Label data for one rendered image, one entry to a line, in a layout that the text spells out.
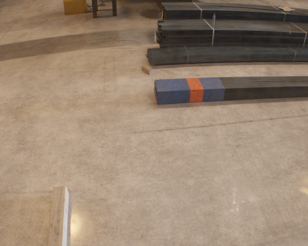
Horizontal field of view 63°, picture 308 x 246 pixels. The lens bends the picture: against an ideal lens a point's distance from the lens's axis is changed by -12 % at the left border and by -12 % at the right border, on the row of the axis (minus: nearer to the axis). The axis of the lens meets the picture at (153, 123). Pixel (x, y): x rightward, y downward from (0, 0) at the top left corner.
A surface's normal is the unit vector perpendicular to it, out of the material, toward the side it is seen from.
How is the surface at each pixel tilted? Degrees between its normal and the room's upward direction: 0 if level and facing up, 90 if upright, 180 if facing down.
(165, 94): 90
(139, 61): 0
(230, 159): 0
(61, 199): 0
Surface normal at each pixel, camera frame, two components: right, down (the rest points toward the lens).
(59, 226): 0.00, -0.78
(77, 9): 0.08, 0.63
